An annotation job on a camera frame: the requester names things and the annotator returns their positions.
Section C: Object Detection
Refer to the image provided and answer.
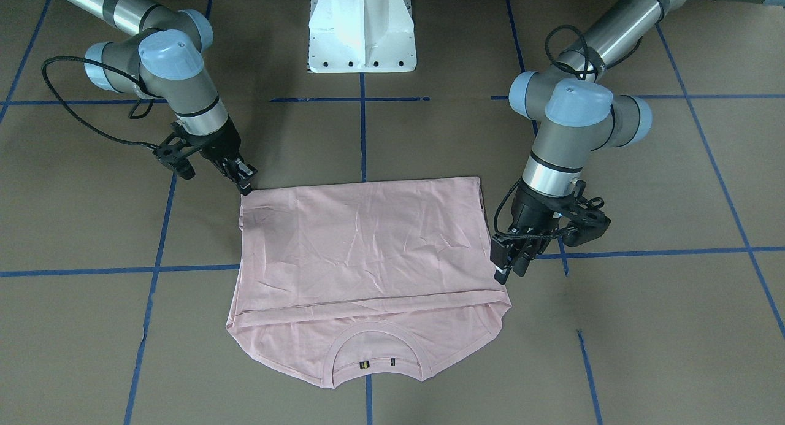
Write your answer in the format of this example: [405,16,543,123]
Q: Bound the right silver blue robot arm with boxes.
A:
[67,0,257,196]

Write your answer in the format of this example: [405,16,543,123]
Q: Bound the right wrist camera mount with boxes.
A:
[153,128,205,180]

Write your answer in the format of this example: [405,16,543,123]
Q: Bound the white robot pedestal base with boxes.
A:
[307,0,418,74]

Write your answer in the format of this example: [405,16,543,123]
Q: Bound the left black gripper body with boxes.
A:
[508,180,557,257]

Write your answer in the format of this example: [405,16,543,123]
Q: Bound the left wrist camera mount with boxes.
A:
[557,180,611,247]

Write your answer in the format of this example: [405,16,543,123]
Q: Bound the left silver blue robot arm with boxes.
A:
[490,0,783,284]

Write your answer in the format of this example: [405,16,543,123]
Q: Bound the pink Snoopy t-shirt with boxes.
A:
[225,177,512,388]

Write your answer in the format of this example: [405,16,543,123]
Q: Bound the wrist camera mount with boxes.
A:
[153,128,205,180]
[557,180,611,247]

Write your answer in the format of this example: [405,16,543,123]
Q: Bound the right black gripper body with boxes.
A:
[184,115,243,174]

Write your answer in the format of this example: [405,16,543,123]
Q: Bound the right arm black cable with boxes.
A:
[42,56,161,150]

